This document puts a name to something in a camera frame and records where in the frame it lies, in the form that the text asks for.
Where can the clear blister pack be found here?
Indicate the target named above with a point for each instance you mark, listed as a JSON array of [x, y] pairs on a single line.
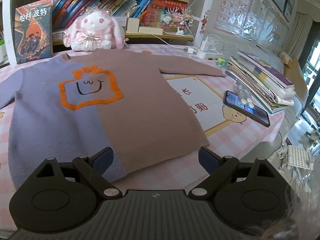
[[243, 92]]

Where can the small white open box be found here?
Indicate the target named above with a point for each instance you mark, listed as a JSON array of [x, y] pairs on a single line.
[[132, 25]]

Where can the white plush bunny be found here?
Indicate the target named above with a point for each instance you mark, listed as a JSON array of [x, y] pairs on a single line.
[[95, 30]]

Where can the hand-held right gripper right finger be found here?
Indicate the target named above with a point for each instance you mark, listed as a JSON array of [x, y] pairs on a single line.
[[207, 161]]

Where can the purple and brown sweater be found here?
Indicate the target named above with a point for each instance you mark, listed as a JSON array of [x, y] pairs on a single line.
[[140, 115]]

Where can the alphabet wall poster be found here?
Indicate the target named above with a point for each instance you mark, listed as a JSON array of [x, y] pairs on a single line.
[[235, 5]]

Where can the small green toy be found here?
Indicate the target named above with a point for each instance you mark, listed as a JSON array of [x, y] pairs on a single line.
[[221, 62]]

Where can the row of shelved books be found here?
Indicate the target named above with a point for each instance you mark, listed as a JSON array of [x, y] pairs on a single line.
[[120, 5]]

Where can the white building brick plate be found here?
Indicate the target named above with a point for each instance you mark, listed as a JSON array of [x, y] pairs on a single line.
[[298, 157]]

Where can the white power strip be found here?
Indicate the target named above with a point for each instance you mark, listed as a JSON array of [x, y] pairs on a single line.
[[211, 54]]

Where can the red cartoon stickers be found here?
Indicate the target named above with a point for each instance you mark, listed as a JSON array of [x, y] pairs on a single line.
[[204, 21]]

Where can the large illustrated book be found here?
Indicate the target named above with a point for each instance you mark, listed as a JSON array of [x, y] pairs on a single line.
[[33, 32]]

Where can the colourful flower ornament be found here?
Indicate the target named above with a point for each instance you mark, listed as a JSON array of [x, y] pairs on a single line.
[[176, 18]]

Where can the flat white box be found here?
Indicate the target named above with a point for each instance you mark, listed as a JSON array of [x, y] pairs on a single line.
[[150, 30]]

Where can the black smartphone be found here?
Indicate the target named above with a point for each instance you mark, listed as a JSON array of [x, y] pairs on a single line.
[[250, 111]]

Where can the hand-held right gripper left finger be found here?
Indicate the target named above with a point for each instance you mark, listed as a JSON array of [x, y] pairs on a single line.
[[106, 158]]

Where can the stack of books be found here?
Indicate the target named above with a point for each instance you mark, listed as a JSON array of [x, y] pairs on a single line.
[[265, 82]]

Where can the pink checked cartoon table mat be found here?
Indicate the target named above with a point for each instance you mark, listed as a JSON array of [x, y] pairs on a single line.
[[237, 140]]

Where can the white charger plug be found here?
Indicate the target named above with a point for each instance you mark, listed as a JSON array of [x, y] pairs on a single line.
[[206, 43]]

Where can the plastic covered wall charts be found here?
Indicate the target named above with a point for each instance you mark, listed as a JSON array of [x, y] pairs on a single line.
[[267, 22]]

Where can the white wooden bookshelf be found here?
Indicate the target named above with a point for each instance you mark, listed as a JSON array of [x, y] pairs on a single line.
[[202, 2]]

